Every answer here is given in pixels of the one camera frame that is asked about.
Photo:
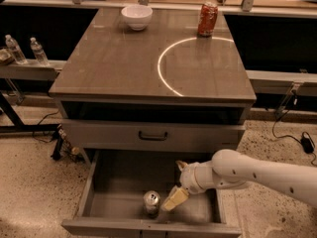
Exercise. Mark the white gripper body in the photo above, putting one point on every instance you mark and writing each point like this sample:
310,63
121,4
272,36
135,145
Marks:
189,178

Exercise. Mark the silver green 7up can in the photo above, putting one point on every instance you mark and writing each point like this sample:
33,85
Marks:
151,203

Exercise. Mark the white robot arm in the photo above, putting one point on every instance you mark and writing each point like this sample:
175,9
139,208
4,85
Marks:
229,169

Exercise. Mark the open lower grey drawer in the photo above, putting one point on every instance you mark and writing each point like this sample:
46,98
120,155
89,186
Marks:
112,203

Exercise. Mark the grey drawer cabinet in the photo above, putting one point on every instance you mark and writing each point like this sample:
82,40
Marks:
162,74

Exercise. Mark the upper grey drawer front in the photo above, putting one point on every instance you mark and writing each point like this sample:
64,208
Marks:
184,138

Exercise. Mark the orange soda can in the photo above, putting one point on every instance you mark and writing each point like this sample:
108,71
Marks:
207,19

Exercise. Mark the black power adapter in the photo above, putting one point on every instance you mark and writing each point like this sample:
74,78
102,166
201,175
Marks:
307,143

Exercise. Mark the grey side shelf right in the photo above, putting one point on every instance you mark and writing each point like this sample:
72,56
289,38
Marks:
275,82

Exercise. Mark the grey side shelf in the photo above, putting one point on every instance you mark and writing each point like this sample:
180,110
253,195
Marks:
32,70
275,82

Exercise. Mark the black tool on floor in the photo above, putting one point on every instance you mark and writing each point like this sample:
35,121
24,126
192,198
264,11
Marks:
64,146

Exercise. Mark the white ceramic bowl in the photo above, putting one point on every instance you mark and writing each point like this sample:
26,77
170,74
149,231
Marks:
137,17

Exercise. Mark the right clear water bottle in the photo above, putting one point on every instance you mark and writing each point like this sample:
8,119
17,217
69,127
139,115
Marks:
38,52

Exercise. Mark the clear water bottle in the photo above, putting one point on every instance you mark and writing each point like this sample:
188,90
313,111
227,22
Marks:
38,52
15,50

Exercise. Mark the grey side shelf left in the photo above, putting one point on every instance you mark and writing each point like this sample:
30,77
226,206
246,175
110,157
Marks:
32,70

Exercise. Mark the left clear water bottle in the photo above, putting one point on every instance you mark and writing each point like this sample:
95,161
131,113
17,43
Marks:
15,50

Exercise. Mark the black drawer handle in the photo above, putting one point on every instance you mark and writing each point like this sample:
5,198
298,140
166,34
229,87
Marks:
150,137

